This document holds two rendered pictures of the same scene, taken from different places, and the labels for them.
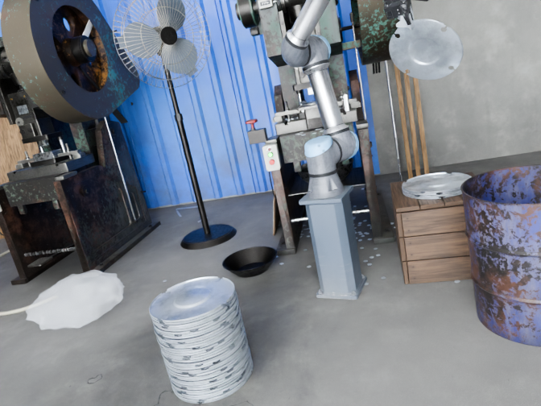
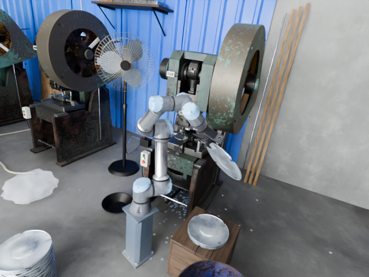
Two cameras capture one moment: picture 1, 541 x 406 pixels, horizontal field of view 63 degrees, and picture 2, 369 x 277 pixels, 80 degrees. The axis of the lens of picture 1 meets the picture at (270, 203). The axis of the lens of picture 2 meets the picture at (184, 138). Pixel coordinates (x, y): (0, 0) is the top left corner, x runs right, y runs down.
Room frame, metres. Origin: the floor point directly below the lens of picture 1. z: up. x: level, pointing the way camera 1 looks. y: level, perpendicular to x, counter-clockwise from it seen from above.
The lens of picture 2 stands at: (0.63, -0.72, 1.55)
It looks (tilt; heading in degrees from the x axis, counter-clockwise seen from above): 23 degrees down; 11
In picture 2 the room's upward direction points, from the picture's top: 7 degrees clockwise
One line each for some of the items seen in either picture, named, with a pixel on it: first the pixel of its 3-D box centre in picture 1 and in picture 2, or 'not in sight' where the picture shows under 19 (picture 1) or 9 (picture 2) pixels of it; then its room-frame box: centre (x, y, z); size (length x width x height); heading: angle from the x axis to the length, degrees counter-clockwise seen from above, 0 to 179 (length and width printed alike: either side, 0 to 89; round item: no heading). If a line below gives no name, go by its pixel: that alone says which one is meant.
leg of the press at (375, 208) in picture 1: (368, 146); (212, 166); (2.63, -0.65, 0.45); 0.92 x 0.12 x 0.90; 168
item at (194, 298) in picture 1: (192, 297); (23, 249); (1.36, 0.32, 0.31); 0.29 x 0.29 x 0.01
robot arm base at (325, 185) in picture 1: (324, 181); (140, 203); (1.79, -0.24, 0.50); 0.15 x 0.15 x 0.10
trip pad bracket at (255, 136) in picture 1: (259, 145); (145, 147); (2.39, -0.01, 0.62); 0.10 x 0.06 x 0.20; 78
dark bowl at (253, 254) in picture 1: (250, 263); (117, 204); (2.19, 0.17, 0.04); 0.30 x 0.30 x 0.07
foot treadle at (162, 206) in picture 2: not in sight; (173, 195); (2.42, -0.33, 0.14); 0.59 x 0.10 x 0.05; 168
